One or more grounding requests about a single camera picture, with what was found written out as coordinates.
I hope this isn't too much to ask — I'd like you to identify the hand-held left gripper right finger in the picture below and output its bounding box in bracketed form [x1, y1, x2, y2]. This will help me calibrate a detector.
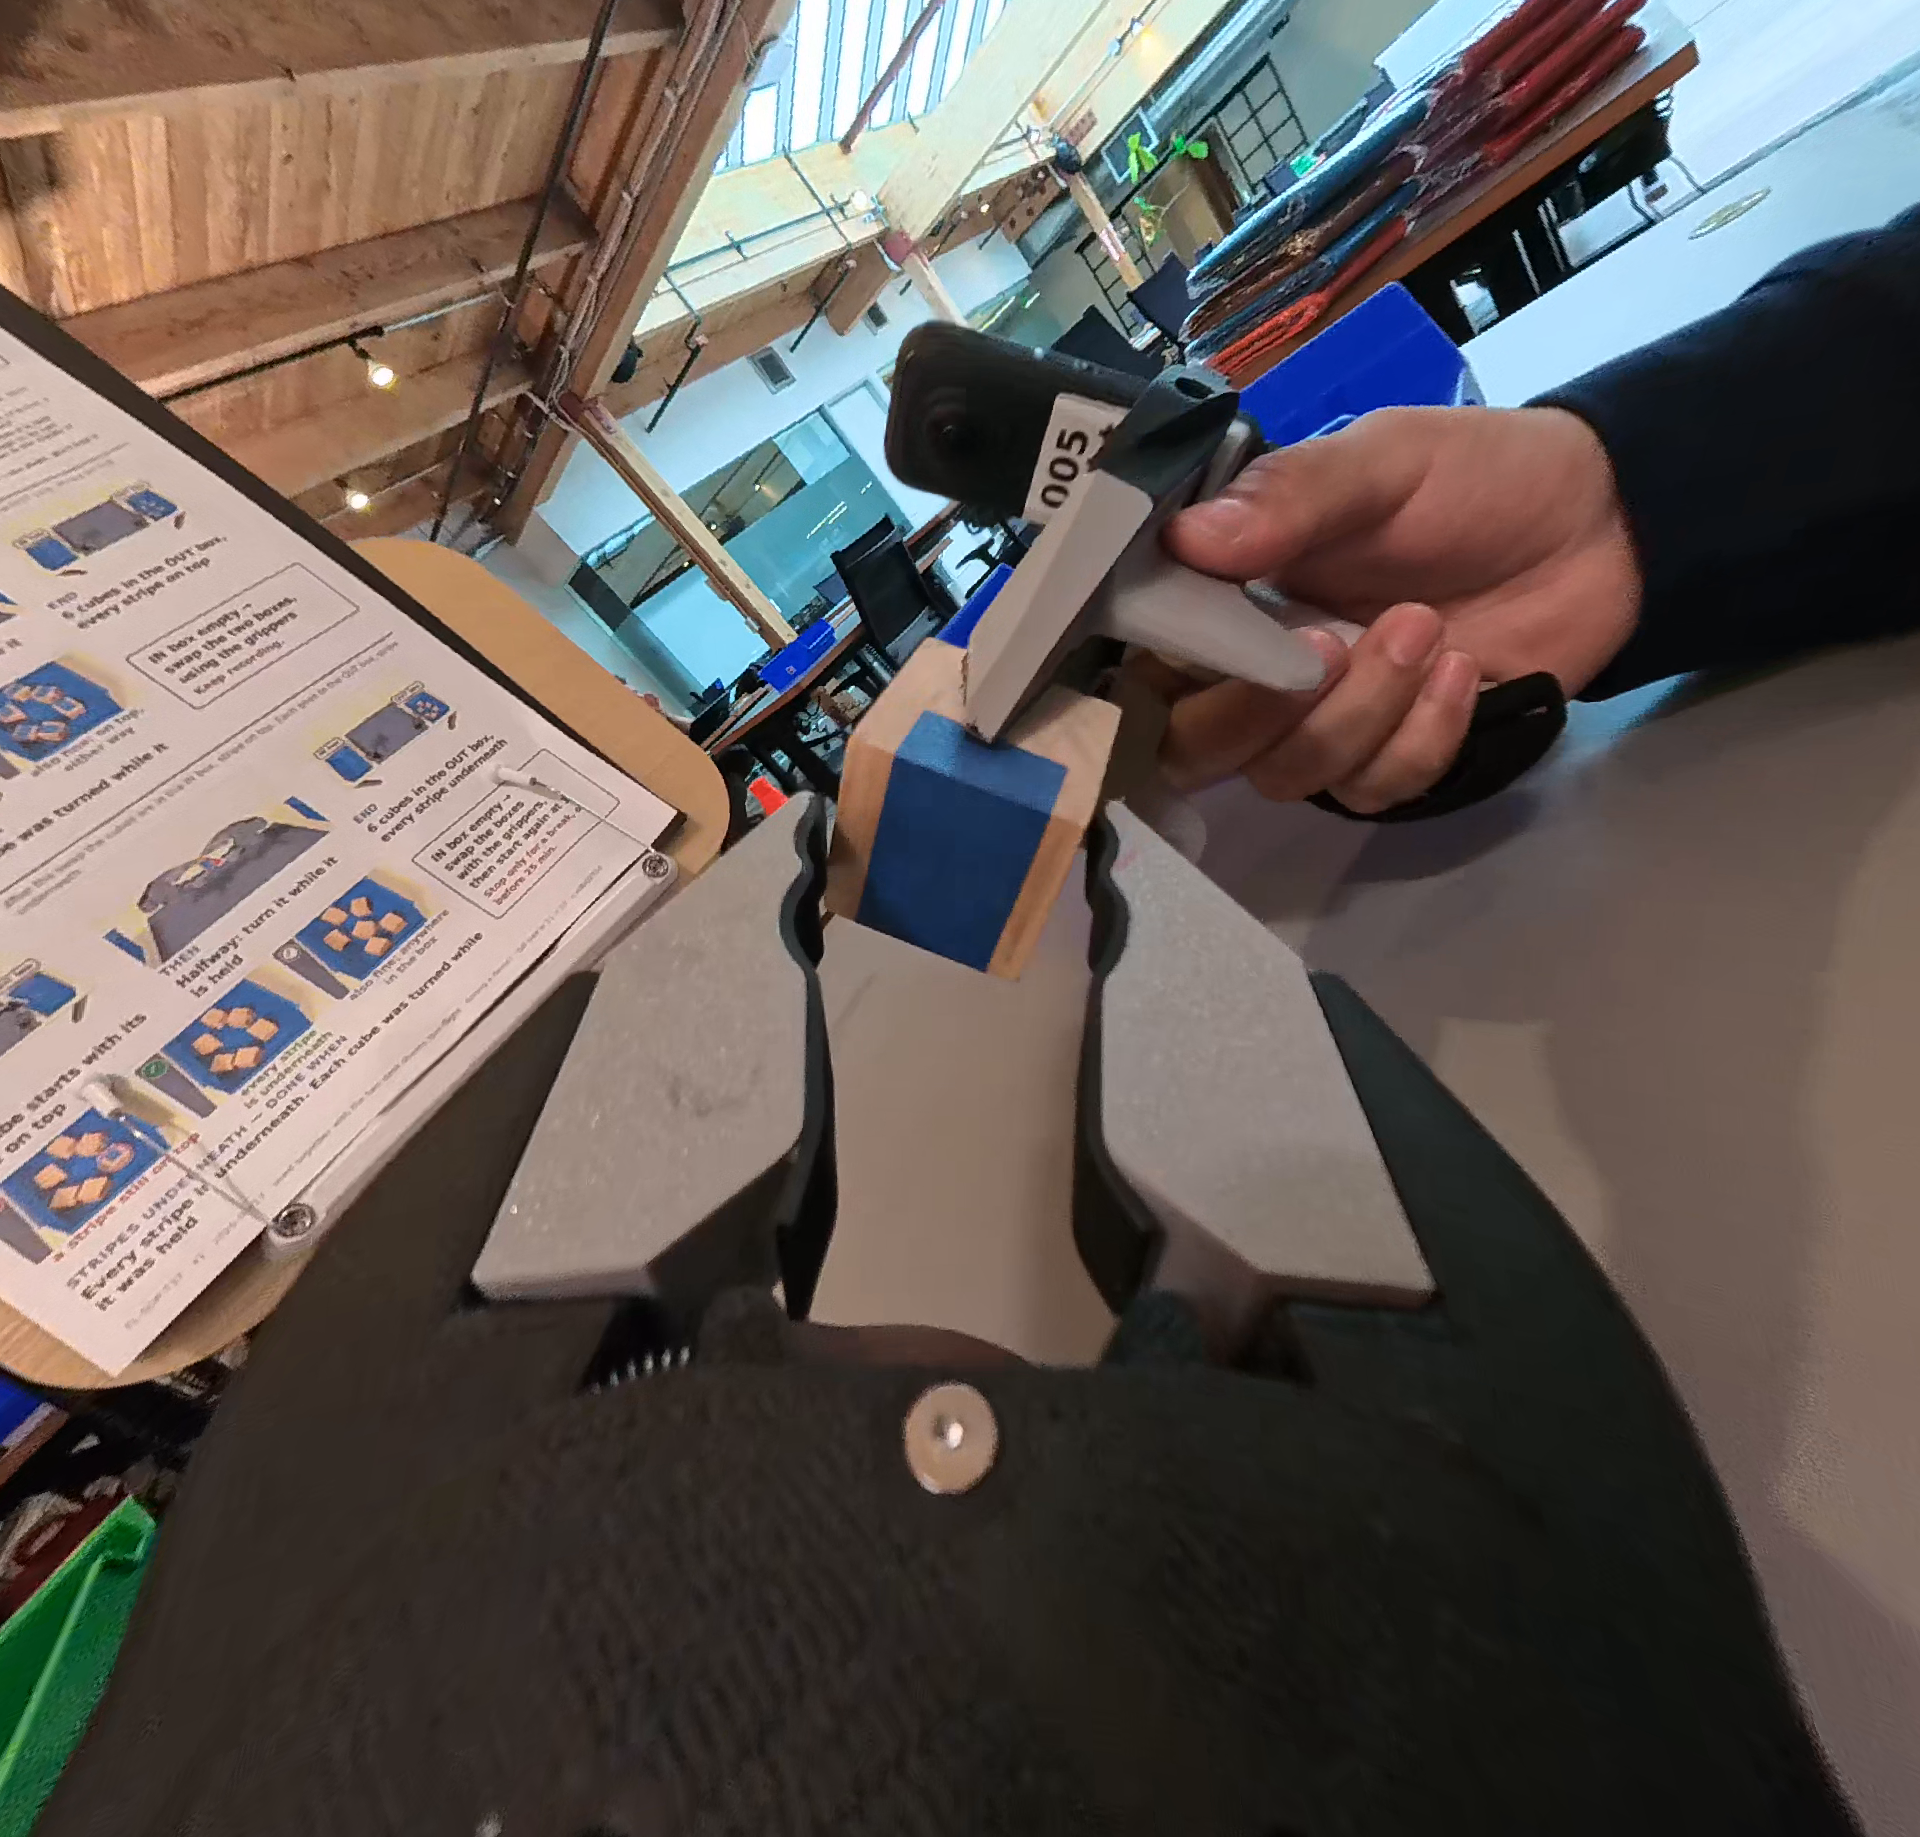
[1072, 802, 1438, 1361]

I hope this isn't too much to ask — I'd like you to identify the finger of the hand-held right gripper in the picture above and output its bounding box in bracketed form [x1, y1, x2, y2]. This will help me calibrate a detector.
[1112, 673, 1188, 805]
[960, 471, 1159, 747]

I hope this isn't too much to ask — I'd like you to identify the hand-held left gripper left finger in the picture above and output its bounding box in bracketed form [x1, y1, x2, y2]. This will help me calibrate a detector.
[469, 791, 836, 1320]

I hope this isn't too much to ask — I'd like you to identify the blue-taped wooden cube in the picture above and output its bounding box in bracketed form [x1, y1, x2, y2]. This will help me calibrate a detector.
[825, 642, 1126, 983]

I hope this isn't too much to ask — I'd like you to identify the green plastic bin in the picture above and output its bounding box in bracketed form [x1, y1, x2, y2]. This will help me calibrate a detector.
[0, 1494, 158, 1837]

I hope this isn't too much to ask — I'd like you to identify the person's right hand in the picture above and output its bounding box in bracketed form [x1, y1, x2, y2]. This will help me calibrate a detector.
[1162, 403, 1639, 817]

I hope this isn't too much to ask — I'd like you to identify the black office chair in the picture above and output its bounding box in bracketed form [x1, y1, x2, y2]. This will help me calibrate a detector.
[830, 516, 963, 670]

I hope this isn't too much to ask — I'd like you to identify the instruction sheet on stand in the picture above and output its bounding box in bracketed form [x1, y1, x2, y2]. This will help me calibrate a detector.
[0, 283, 733, 1396]

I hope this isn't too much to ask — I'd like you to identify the printed instruction sheet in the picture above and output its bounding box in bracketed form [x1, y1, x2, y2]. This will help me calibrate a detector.
[0, 321, 680, 1377]

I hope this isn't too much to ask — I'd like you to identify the wooden frame beam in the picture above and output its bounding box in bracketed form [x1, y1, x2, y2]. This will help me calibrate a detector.
[591, 403, 789, 661]

